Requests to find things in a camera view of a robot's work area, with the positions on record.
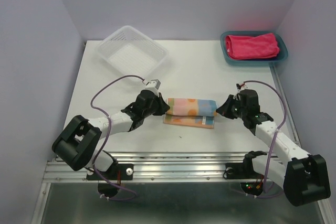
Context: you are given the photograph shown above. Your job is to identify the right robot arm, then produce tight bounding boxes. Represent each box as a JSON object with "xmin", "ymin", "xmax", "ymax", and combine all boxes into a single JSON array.
[{"xmin": 216, "ymin": 89, "xmax": 331, "ymax": 206}]

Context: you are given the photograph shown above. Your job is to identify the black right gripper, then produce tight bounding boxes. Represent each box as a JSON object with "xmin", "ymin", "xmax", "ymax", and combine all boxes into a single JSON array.
[{"xmin": 215, "ymin": 94, "xmax": 246, "ymax": 119}]

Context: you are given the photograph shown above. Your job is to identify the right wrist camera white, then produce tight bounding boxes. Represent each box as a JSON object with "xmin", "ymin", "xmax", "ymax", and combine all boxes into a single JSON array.
[{"xmin": 236, "ymin": 82, "xmax": 248, "ymax": 92}]

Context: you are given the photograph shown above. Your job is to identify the pink towel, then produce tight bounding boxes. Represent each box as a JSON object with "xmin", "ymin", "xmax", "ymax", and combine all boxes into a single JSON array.
[{"xmin": 224, "ymin": 33, "xmax": 280, "ymax": 60}]

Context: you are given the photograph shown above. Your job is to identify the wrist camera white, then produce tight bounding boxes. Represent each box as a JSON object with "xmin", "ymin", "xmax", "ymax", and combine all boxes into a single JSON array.
[
  {"xmin": 145, "ymin": 79, "xmax": 161, "ymax": 90},
  {"xmin": 236, "ymin": 82, "xmax": 248, "ymax": 92}
]

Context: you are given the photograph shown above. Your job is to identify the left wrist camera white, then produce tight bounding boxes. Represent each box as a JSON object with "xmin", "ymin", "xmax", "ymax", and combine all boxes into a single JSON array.
[{"xmin": 145, "ymin": 79, "xmax": 161, "ymax": 90}]

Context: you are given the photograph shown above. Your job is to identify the aluminium mounting rail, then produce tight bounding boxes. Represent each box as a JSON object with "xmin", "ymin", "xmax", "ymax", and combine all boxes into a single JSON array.
[{"xmin": 43, "ymin": 152, "xmax": 286, "ymax": 185}]

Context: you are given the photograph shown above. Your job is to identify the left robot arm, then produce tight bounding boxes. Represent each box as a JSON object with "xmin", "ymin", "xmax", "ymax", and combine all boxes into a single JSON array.
[{"xmin": 52, "ymin": 89, "xmax": 170, "ymax": 179}]

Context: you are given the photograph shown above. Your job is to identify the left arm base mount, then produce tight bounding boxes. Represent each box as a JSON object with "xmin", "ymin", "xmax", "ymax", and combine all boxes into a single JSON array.
[{"xmin": 86, "ymin": 151, "xmax": 134, "ymax": 182}]

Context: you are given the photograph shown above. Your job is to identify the teal translucent plastic bin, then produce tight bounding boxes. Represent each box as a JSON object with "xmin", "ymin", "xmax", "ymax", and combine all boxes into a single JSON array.
[{"xmin": 220, "ymin": 30, "xmax": 288, "ymax": 67}]

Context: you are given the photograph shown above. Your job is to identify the orange patterned towel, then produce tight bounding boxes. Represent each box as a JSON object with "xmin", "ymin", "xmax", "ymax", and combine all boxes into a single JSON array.
[{"xmin": 163, "ymin": 98, "xmax": 217, "ymax": 129}]

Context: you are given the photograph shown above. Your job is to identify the white plastic mesh basket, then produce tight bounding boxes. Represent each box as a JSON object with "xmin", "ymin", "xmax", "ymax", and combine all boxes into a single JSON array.
[{"xmin": 95, "ymin": 25, "xmax": 169, "ymax": 79}]

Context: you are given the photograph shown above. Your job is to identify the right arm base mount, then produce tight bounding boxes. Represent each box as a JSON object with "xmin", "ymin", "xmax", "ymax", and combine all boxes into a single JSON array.
[{"xmin": 223, "ymin": 151, "xmax": 268, "ymax": 179}]

